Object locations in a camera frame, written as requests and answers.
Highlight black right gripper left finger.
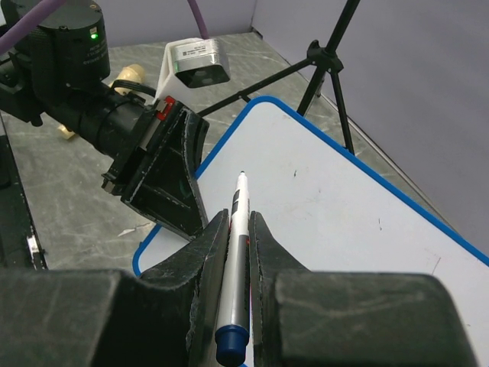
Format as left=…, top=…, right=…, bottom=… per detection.
left=1, top=210, right=228, bottom=366

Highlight blue framed whiteboard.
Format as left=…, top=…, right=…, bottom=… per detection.
left=132, top=95, right=489, bottom=367

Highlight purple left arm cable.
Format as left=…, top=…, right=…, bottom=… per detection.
left=0, top=0, right=62, bottom=53

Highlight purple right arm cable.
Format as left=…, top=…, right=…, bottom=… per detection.
left=186, top=0, right=211, bottom=39

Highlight white blue whiteboard marker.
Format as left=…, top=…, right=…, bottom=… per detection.
left=215, top=171, right=250, bottom=366

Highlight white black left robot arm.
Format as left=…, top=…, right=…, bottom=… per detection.
left=1, top=1, right=209, bottom=239

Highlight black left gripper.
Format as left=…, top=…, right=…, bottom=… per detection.
left=76, top=93, right=210, bottom=242

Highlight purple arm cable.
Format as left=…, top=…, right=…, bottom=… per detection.
left=186, top=0, right=211, bottom=39
left=0, top=0, right=62, bottom=53

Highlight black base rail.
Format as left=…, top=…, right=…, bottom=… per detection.
left=1, top=124, right=47, bottom=270

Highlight black music stand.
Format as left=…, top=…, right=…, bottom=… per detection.
left=199, top=0, right=360, bottom=154

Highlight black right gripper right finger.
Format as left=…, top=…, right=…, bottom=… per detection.
left=249, top=212, right=478, bottom=366

